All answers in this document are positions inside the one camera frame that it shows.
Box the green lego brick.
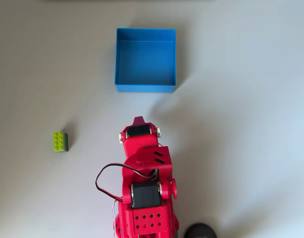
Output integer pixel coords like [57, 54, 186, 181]
[52, 130, 68, 152]

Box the blue box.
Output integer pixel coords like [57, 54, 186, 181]
[114, 27, 177, 93]

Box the black round object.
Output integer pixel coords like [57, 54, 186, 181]
[183, 222, 218, 238]

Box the looped servo cable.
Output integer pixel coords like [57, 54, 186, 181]
[94, 162, 159, 202]

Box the long thin servo cable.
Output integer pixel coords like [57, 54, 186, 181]
[112, 199, 118, 238]

